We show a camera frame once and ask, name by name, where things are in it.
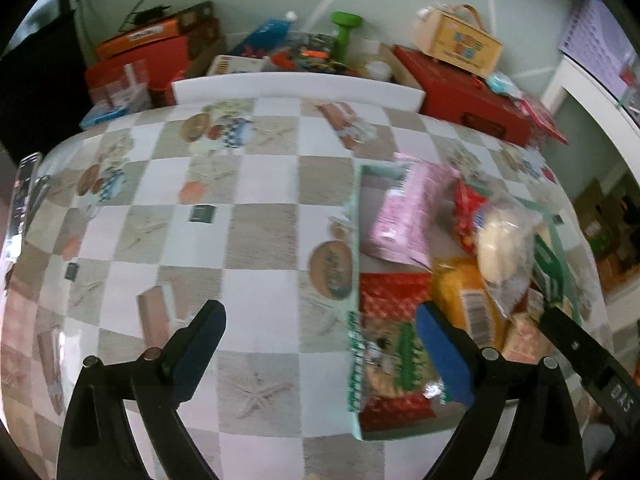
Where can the smartphone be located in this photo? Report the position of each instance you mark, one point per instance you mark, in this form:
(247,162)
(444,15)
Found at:
(22,200)

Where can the pink snack packet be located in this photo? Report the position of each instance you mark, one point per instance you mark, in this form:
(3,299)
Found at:
(405,215)

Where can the red patterned snack packet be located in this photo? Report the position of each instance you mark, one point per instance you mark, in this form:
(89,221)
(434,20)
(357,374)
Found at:
(390,295)

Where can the blue tissue pack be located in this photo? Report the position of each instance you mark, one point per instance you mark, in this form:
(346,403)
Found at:
(102,116)

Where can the red patterned pouch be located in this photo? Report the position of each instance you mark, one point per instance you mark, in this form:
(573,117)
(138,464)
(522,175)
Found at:
(542,117)

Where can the red gift box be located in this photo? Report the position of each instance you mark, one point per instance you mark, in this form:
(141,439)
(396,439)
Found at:
(460,95)

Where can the yellow barcode snack packet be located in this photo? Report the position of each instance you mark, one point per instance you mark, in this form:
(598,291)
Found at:
(460,285)

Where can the orange box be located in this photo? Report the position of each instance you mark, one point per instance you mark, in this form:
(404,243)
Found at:
(140,37)

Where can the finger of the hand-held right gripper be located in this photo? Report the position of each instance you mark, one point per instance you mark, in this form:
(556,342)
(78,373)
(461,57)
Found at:
(570,337)

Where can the beige carry box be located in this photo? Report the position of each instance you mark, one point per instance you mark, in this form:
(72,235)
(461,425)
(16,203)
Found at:
(465,45)

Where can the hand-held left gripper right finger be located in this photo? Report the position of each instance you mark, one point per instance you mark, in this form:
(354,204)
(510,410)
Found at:
(445,355)

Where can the round bread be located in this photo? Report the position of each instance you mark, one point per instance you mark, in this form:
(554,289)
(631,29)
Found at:
(500,250)

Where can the green dumbbell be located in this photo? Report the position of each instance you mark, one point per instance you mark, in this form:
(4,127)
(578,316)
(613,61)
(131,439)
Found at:
(345,35)

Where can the red flower print snack packet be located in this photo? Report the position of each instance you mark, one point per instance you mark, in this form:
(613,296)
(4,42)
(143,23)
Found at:
(467,210)

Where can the green and white snack packet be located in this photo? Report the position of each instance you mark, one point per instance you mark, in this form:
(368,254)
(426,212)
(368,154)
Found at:
(547,270)

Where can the pile of small toys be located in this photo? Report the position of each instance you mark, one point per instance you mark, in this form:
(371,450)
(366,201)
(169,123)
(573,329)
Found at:
(310,52)

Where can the green and yellow snack packet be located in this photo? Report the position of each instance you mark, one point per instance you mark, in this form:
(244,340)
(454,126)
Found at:
(385,360)

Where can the dark brown box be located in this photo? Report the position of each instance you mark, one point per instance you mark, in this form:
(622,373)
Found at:
(200,25)

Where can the white foam board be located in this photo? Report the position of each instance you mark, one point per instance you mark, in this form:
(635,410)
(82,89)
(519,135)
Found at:
(300,87)

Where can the cream and orange snack packet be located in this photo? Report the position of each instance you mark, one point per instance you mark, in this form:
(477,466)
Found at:
(522,337)

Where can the white card box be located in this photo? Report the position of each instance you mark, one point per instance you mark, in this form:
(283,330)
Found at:
(232,65)

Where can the blue plastic bottle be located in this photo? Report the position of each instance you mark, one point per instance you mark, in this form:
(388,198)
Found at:
(267,32)

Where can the black power adapter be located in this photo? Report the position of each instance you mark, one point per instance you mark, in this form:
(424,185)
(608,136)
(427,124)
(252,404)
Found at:
(150,14)

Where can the blue face mask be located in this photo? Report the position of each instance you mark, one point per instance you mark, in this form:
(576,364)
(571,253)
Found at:
(502,84)

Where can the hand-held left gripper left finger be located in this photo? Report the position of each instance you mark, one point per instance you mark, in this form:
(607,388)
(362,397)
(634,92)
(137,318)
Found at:
(197,352)

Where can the purple wall poster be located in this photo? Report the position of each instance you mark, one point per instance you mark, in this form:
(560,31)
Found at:
(595,45)

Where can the clear plastic container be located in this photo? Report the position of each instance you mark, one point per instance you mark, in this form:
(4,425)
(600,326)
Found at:
(125,85)

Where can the teal tray box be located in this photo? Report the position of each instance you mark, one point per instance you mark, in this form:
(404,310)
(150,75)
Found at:
(380,182)

